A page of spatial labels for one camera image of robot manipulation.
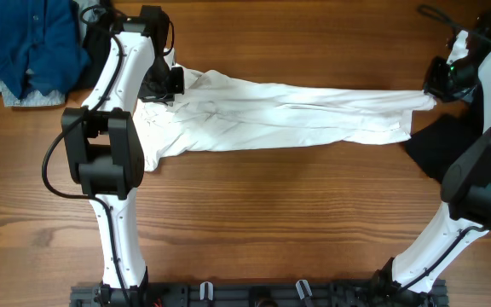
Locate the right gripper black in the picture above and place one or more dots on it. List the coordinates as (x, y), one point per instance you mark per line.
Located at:
(439, 84)

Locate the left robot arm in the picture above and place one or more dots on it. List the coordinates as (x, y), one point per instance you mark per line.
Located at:
(104, 152)

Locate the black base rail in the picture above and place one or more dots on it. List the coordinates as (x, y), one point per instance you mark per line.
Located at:
(300, 293)

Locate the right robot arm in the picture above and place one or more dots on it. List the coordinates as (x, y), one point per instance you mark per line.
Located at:
(465, 212)

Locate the black garment in pile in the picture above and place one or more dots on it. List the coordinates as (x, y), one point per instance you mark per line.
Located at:
(97, 45)

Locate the light patterned garment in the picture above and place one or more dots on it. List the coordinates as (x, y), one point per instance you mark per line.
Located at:
(33, 99)

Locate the grey garment in pile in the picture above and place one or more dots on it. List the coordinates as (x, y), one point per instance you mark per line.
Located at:
(88, 11)

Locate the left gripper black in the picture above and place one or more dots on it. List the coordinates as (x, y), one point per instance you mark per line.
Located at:
(167, 95)

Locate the black t-shirt right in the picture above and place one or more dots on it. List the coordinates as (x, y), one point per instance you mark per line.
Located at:
(438, 145)

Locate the blue shirt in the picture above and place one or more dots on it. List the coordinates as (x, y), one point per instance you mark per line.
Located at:
(39, 46)

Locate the white t-shirt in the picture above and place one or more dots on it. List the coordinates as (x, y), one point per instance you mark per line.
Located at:
(218, 113)

